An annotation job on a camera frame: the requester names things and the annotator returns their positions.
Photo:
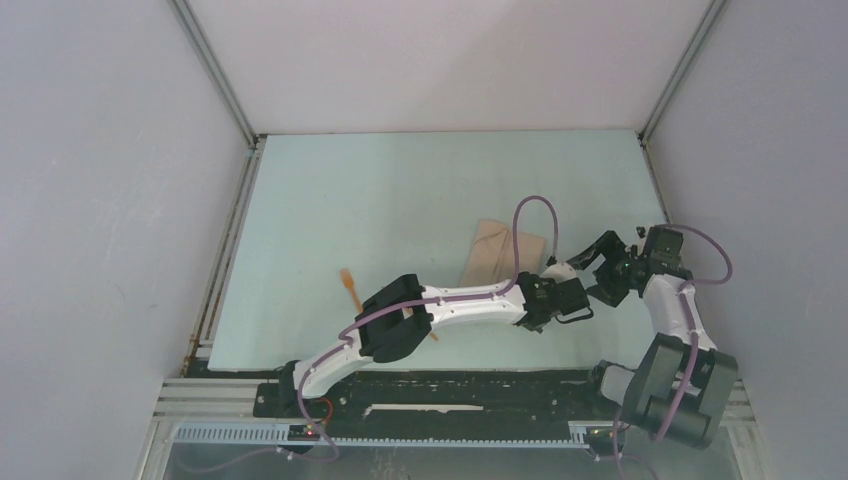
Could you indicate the left corner aluminium post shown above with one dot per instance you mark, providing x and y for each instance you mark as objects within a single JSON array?
[{"x": 199, "y": 41}]

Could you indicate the corner aluminium post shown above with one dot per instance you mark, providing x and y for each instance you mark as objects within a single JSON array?
[
  {"x": 199, "y": 41},
  {"x": 699, "y": 38}
]

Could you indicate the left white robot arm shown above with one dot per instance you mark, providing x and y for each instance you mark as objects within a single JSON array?
[{"x": 398, "y": 318}]

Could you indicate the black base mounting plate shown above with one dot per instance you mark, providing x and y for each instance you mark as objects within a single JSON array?
[{"x": 544, "y": 404}]

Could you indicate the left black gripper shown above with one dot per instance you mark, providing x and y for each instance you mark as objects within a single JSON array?
[{"x": 538, "y": 330}]

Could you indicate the beige cloth napkin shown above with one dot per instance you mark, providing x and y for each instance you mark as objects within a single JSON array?
[{"x": 491, "y": 258}]

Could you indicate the right corner aluminium post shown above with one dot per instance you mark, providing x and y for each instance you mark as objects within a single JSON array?
[{"x": 699, "y": 38}]

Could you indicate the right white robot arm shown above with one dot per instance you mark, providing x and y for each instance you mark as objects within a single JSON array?
[{"x": 681, "y": 387}]

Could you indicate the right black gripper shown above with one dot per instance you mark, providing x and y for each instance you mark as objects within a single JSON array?
[{"x": 609, "y": 244}]

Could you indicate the orange plastic fork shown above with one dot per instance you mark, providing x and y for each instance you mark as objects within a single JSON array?
[{"x": 349, "y": 284}]

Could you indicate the white cable duct strip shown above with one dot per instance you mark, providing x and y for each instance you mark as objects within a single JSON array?
[{"x": 270, "y": 434}]

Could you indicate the aluminium frame rail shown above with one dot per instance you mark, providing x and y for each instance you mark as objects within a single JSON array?
[{"x": 233, "y": 400}]

